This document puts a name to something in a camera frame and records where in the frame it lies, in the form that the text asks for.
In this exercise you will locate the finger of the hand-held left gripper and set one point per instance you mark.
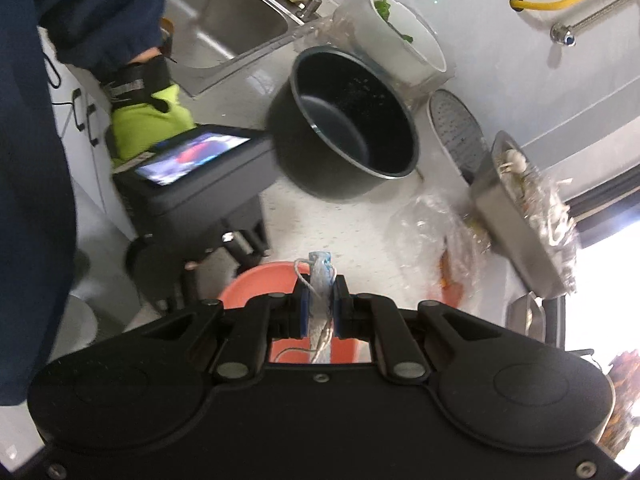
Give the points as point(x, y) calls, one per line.
point(245, 240)

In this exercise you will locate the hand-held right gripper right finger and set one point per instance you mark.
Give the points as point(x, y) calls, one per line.
point(337, 310)

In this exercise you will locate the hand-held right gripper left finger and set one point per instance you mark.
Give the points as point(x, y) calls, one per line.
point(303, 310)

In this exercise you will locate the white mesh dish sponge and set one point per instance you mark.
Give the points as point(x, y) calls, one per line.
point(318, 310)

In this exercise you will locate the orange plastic bowl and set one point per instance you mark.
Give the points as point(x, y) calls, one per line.
point(260, 285)

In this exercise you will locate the person's left forearm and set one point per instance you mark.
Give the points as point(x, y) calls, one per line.
point(110, 10)

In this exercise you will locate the white bowl with greens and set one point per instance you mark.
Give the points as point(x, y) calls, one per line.
point(345, 15)

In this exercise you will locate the white cabinet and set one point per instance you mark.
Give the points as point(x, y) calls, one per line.
point(95, 175)

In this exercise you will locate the clear plastic bag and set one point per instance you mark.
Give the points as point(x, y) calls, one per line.
point(425, 240)

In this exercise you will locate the orange carrot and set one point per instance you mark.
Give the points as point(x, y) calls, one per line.
point(450, 280)

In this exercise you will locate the black cooker inner pot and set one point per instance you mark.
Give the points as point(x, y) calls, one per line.
point(345, 125)

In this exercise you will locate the steel sink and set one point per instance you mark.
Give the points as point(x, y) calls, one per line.
point(240, 25)

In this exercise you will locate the large steel tray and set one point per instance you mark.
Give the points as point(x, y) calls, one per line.
point(510, 240)

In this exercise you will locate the small steel tray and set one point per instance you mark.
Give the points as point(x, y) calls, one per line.
point(525, 315)

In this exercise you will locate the steel sink knob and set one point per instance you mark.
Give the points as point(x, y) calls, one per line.
point(309, 6)

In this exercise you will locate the white perforated steamer basket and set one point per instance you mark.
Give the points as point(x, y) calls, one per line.
point(457, 130)

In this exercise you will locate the plastic wrapped food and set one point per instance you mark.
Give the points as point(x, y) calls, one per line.
point(545, 210)

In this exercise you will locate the green leaf vegetable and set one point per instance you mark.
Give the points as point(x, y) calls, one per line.
point(384, 10)

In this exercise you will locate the window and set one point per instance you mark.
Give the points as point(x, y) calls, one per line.
point(610, 285)

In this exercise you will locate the dried orange flowers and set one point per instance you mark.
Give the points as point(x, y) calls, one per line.
point(625, 400)

